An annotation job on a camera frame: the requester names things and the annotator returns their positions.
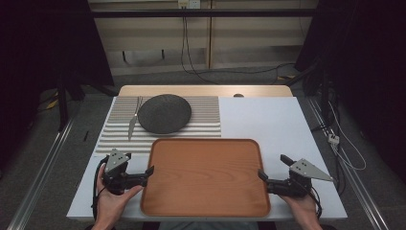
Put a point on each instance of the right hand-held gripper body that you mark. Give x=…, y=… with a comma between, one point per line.
x=304, y=171

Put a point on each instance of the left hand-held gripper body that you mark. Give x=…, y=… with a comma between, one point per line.
x=116, y=159

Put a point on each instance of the brown wooden tray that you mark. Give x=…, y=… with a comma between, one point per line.
x=204, y=179

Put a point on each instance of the person's right hand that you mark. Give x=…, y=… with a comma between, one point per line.
x=303, y=209

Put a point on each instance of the person's left hand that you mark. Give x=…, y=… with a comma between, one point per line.
x=108, y=204

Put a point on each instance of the small black pen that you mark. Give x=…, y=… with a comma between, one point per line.
x=85, y=135

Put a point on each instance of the white power plug block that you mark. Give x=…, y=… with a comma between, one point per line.
x=333, y=138

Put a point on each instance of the dark grey speckled plate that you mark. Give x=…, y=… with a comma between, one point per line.
x=164, y=113

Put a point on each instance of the person's grey trousers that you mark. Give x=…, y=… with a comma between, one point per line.
x=207, y=226

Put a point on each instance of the black metal stand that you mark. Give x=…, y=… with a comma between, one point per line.
x=63, y=102

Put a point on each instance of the small dark round object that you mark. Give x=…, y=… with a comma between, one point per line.
x=238, y=95

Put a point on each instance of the grey striped placemat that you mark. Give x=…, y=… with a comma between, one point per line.
x=204, y=108

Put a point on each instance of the black curtain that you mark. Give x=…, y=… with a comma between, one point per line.
x=367, y=64
x=38, y=48

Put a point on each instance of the black horizontal bar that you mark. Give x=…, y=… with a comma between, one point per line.
x=204, y=13

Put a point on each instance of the metal floor rail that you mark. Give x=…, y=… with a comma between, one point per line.
x=41, y=172
x=351, y=172

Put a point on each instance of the white wall socket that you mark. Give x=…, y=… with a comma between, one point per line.
x=189, y=3

